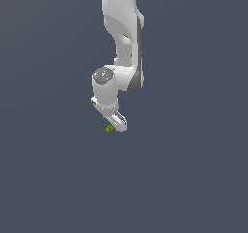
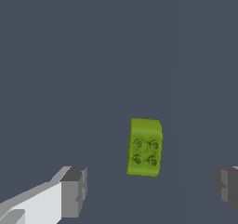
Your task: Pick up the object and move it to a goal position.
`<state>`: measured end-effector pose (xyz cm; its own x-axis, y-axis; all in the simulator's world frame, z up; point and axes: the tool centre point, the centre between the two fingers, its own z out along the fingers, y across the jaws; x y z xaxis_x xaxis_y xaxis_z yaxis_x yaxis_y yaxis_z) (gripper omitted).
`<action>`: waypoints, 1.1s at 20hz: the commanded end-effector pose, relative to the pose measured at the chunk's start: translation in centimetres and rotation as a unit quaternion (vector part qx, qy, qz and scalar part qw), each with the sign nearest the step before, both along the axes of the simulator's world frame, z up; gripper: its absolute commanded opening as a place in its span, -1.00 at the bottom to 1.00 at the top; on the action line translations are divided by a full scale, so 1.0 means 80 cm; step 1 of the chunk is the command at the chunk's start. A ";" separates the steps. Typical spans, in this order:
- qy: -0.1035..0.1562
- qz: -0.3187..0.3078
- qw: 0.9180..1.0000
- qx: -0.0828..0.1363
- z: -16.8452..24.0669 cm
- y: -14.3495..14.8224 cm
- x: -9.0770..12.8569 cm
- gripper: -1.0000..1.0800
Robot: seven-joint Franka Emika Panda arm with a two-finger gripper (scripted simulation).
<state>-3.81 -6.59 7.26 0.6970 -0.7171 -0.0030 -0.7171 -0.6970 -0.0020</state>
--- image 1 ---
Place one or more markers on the small green block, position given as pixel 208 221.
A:
pixel 109 128

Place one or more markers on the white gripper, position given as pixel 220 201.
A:
pixel 116 120

